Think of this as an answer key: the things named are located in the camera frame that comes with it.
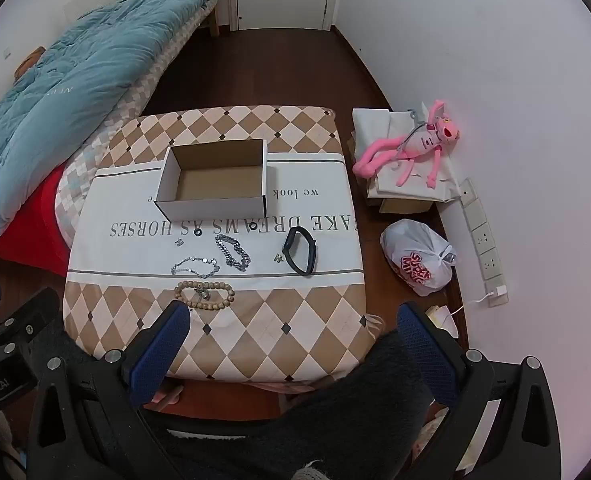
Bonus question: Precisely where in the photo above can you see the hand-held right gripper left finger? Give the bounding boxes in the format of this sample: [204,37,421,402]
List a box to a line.
[26,301,192,480]

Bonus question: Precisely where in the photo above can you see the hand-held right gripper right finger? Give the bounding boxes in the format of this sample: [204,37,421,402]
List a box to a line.
[397,302,563,480]

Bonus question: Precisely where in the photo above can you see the wooden bead bracelet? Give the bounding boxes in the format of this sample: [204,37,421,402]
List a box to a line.
[174,280,236,311]

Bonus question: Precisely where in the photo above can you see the thin silver bracelet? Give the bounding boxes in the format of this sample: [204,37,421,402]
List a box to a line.
[170,256,221,279]

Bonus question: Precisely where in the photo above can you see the thick silver chain bracelet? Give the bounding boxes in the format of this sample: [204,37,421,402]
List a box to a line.
[214,233,252,273]

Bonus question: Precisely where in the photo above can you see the black smart band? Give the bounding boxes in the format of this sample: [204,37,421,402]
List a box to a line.
[281,226,318,277]

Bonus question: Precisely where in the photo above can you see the white cardboard box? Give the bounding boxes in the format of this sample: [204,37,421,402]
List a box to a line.
[154,138,269,221]

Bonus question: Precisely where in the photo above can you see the small white bag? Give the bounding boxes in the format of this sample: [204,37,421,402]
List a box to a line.
[425,305,459,338]

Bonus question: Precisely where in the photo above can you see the red blanket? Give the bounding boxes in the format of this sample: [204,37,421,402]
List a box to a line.
[0,162,73,278]

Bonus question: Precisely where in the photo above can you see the white plastic bag red print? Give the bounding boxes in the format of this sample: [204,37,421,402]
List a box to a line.
[380,218,459,297]

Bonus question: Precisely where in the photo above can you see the checkered table cover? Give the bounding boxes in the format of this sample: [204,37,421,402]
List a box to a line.
[62,105,383,386]

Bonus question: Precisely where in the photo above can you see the person's dark fleece trousers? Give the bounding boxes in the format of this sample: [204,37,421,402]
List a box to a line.
[25,310,459,480]

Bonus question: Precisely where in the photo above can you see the brown cardboard box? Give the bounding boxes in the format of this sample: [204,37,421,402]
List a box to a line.
[365,192,439,216]

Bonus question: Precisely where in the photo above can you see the white printed cloth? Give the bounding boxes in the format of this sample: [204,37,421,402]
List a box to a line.
[66,152,361,281]

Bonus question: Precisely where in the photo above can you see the grey fuzzy cloth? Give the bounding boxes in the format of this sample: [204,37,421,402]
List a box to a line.
[288,460,341,480]

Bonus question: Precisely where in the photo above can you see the pink plush toy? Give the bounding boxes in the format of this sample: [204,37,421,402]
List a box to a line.
[353,100,462,188]

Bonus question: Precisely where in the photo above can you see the blue quilt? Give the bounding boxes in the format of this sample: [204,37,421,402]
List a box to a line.
[0,0,226,237]

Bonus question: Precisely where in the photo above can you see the white paper bags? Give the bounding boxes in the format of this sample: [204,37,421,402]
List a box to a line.
[350,107,463,206]

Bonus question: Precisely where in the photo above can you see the brown cushion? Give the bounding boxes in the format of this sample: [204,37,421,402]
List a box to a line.
[14,46,47,81]

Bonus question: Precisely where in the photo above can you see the white charger cable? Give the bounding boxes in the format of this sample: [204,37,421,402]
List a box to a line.
[445,292,499,318]

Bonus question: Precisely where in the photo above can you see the grey wire hanger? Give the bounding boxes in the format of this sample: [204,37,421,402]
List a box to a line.
[395,107,429,161]

